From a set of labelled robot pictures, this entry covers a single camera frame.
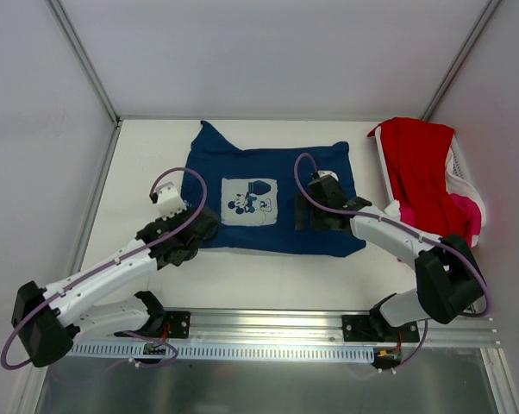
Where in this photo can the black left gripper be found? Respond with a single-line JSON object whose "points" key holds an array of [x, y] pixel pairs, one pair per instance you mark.
{"points": [[203, 226]]}

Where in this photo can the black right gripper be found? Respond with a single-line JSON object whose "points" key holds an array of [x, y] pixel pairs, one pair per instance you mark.
{"points": [[305, 211]]}

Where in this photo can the blue t shirt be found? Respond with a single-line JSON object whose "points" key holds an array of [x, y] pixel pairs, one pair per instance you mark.
{"points": [[254, 193]]}

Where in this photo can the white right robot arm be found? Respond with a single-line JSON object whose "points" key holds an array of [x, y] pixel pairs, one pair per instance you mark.
{"points": [[448, 280]]}

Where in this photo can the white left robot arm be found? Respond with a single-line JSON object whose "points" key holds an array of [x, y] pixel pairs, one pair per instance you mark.
{"points": [[50, 320]]}

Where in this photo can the red t shirt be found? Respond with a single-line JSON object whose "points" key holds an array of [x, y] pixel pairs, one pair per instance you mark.
{"points": [[415, 153]]}

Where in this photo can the white laundry basket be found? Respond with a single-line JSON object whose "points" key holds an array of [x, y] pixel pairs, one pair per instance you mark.
{"points": [[458, 183]]}

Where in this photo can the pink t shirt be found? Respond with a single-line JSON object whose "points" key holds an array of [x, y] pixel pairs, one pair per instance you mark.
{"points": [[444, 214]]}

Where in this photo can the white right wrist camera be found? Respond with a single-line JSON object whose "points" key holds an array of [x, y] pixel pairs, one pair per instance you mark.
{"points": [[325, 173]]}

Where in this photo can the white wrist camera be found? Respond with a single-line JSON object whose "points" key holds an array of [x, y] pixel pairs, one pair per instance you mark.
{"points": [[325, 173], [167, 201]]}

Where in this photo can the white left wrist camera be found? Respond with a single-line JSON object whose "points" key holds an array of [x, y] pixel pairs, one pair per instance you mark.
{"points": [[167, 201]]}

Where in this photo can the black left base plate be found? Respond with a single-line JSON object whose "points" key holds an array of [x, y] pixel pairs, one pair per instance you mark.
{"points": [[175, 324]]}

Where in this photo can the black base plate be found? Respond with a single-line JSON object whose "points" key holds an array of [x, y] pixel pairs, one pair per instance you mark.
{"points": [[175, 324], [354, 328]]}

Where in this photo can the aluminium mounting rail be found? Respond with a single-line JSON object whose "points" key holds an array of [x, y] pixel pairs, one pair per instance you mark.
{"points": [[323, 327]]}

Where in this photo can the white slotted cable duct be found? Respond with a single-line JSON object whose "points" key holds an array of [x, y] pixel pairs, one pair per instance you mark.
{"points": [[224, 351]]}

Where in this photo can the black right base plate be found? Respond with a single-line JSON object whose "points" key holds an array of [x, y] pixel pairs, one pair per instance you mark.
{"points": [[354, 328]]}

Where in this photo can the left aluminium frame post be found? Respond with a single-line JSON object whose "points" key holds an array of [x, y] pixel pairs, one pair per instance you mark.
{"points": [[68, 29]]}

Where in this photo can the aluminium frame post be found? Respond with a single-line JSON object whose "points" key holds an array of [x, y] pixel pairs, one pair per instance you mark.
{"points": [[68, 29], [468, 45]]}

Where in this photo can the right aluminium frame post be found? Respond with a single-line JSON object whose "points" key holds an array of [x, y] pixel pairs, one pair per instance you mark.
{"points": [[468, 45]]}

